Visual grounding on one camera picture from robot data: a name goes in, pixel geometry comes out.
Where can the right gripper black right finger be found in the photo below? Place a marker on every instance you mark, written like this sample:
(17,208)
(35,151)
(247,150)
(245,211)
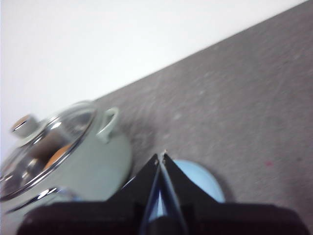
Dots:
(220,218)

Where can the pale green electric steamer pot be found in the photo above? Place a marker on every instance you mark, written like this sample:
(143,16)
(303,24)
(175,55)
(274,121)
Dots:
(97,169)

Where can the orange-brown potato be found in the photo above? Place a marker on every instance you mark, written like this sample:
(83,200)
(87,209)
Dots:
(58,155)

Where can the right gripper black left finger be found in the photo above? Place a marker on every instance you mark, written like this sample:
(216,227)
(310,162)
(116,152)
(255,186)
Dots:
(117,215)

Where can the glass lid with green knob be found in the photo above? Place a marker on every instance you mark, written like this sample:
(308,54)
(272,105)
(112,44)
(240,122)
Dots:
(27,127)

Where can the blue round plate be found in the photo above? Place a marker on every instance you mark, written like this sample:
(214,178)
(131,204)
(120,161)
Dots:
(200,178)

